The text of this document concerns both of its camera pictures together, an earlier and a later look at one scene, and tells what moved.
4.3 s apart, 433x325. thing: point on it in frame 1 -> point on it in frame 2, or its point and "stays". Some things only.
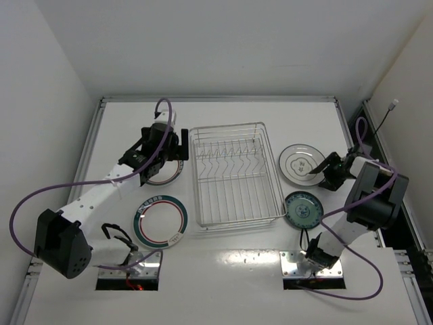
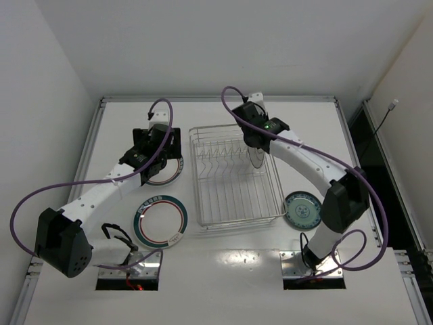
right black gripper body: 331,166 -> 255,142
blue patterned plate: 303,210 stays
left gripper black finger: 184,148 -> 174,143
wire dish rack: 235,177 stays
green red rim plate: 170,172 stays
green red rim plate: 160,222 stays
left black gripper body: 176,149 stays
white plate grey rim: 297,160 -> 256,156
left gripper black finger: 148,172 stays
